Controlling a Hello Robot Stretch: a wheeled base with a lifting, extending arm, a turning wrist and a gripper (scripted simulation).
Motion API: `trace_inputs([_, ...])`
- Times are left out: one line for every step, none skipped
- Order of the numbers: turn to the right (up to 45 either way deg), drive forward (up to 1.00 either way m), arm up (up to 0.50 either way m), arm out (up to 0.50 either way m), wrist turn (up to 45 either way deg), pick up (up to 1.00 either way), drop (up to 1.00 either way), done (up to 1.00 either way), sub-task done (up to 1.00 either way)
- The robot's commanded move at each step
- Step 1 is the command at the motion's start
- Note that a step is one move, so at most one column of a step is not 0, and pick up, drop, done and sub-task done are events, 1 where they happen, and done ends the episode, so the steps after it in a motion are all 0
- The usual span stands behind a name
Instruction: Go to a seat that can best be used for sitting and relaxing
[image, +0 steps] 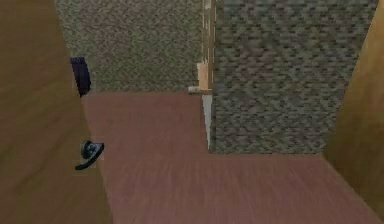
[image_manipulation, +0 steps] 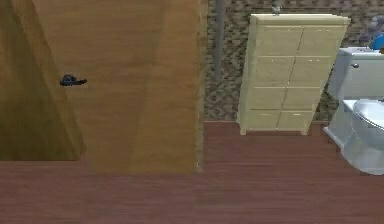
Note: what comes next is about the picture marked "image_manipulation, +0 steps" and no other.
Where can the blue round object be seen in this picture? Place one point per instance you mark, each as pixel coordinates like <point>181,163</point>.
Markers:
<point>378,41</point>

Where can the small grey object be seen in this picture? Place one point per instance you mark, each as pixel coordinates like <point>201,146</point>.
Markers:
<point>276,10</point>

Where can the white toilet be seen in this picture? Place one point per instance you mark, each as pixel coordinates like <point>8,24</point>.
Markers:
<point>363,110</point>

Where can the brown wooden room door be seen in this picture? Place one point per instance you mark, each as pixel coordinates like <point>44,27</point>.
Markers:
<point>133,83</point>

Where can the cream chest of drawers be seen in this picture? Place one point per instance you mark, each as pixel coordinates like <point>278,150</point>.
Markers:
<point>286,73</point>

